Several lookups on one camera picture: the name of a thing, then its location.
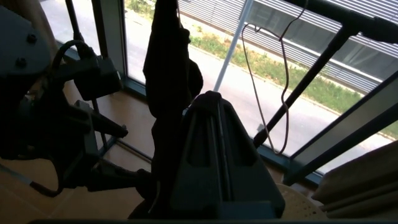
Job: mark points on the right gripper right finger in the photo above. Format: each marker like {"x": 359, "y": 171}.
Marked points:
{"x": 255, "y": 186}

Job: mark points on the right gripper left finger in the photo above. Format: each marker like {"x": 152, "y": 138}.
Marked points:
{"x": 199, "y": 186}

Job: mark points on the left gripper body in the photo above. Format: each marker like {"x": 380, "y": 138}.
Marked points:
{"x": 68, "y": 149}

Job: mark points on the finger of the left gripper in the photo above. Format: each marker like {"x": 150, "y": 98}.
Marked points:
{"x": 124, "y": 179}
{"x": 109, "y": 126}

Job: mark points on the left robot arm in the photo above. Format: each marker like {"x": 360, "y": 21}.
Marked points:
{"x": 21, "y": 93}

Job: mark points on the white laundry basket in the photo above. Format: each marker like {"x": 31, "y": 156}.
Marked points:
{"x": 298, "y": 205}

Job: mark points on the pink clothes hanger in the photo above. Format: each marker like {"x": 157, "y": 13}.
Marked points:
{"x": 286, "y": 77}

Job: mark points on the black clothes rack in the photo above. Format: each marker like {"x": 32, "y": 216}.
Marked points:
{"x": 311, "y": 74}

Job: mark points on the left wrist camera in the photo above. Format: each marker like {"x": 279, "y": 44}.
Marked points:
{"x": 99, "y": 81}

